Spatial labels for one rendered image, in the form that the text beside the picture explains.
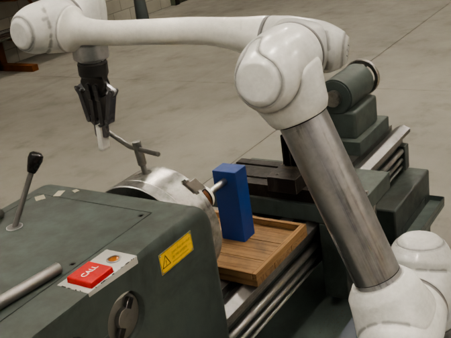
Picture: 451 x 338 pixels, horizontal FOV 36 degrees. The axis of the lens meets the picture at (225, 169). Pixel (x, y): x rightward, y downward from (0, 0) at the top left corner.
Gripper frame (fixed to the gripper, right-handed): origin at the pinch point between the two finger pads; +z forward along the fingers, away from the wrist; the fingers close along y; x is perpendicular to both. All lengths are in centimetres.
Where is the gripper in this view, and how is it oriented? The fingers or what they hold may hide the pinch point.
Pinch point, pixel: (103, 136)
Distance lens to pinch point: 184.8
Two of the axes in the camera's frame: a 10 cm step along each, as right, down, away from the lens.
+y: -8.5, -1.6, 5.0
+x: -5.2, 3.7, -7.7
